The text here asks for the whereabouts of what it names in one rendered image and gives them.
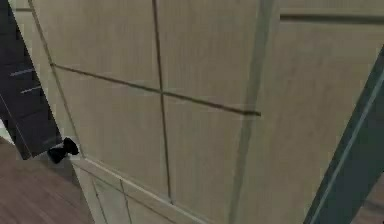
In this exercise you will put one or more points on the beige wooden cupboard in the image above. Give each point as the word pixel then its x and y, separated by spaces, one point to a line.
pixel 200 100

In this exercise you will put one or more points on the black round knob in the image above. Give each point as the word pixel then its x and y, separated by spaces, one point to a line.
pixel 62 151

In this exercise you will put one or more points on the dark grey cabinet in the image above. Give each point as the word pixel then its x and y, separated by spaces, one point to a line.
pixel 23 93

